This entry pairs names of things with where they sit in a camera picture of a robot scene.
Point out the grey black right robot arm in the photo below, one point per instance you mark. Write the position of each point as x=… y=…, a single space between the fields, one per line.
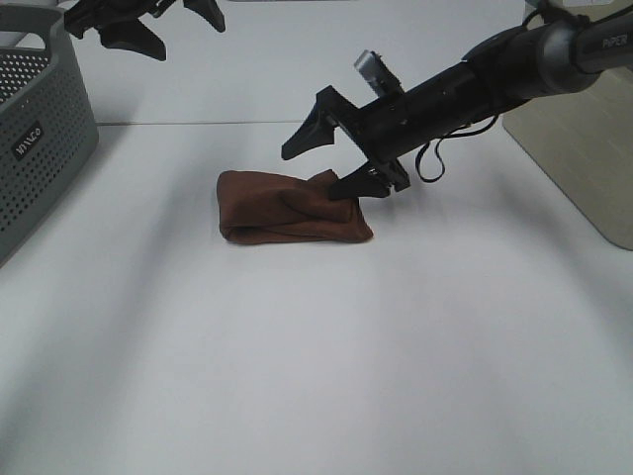
x=564 y=55

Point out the grey perforated plastic basket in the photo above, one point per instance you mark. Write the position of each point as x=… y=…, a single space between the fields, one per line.
x=48 y=130

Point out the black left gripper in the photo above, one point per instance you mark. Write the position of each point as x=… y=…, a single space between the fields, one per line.
x=119 y=26

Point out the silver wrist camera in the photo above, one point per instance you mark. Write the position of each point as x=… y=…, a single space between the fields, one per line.
x=377 y=75

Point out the beige tray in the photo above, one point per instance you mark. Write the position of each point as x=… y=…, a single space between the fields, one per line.
x=583 y=143

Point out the brown towel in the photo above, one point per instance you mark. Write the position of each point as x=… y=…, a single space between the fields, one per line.
x=259 y=207

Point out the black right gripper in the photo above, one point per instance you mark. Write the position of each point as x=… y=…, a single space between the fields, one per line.
x=392 y=126

